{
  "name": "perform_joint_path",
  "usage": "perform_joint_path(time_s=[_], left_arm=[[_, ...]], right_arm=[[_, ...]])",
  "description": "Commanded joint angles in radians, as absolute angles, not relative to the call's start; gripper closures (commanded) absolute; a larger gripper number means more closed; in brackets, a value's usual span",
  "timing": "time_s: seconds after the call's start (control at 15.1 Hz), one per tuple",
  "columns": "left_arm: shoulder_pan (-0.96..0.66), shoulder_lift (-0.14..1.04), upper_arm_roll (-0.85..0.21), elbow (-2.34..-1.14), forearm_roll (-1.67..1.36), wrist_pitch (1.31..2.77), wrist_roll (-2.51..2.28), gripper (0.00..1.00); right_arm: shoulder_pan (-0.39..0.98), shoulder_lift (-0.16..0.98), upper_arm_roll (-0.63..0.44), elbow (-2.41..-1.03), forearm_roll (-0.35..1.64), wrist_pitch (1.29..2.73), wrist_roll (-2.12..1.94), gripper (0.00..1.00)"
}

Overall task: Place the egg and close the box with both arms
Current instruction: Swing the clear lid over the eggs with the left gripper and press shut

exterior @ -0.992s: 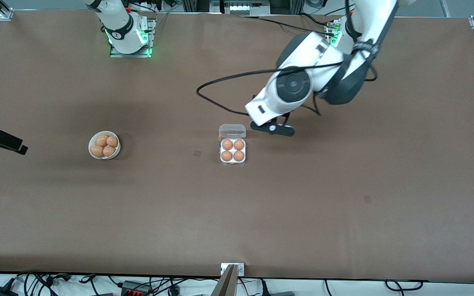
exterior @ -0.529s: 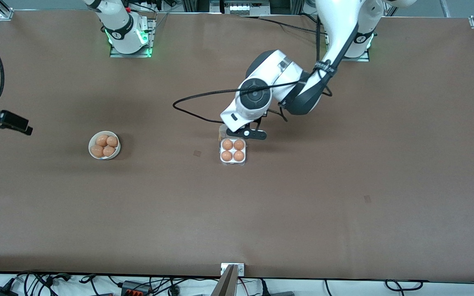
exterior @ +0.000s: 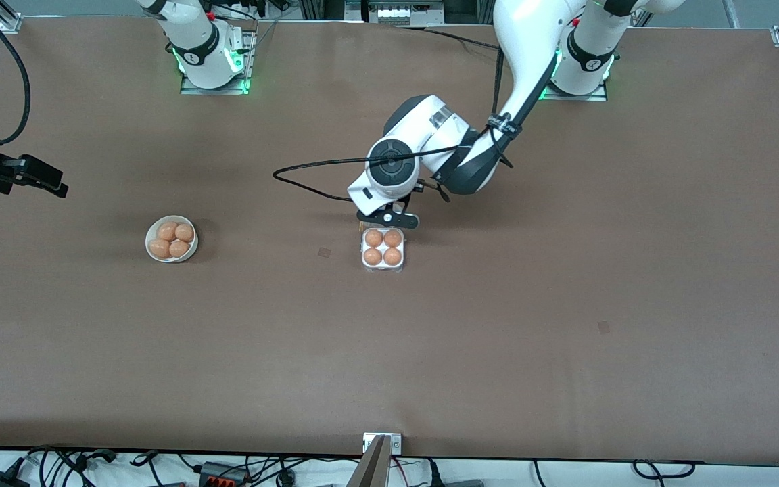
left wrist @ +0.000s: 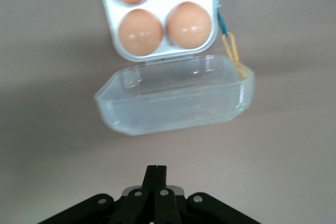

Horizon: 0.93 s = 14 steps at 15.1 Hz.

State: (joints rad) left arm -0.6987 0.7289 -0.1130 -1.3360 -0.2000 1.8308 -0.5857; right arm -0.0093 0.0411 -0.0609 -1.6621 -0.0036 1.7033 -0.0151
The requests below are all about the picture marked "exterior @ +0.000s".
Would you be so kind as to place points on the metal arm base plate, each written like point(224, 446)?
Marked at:
point(190, 89)
point(599, 97)

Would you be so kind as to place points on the clear plastic egg box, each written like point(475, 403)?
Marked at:
point(383, 268)

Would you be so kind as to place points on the brown table cover sheet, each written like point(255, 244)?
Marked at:
point(498, 338)

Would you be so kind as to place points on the black power adapter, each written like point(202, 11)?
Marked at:
point(1, 480)

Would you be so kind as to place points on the black box with orange connectors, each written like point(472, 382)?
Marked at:
point(217, 473)

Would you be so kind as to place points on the metal camera bracket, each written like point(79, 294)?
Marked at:
point(395, 443)

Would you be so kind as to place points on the white bowl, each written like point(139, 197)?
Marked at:
point(172, 260)

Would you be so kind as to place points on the power strip device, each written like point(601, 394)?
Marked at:
point(396, 12)

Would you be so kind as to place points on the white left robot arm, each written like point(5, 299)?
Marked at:
point(531, 40)

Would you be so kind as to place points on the brown egg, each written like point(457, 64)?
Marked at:
point(178, 249)
point(372, 256)
point(184, 233)
point(374, 237)
point(393, 237)
point(393, 256)
point(168, 231)
point(159, 247)

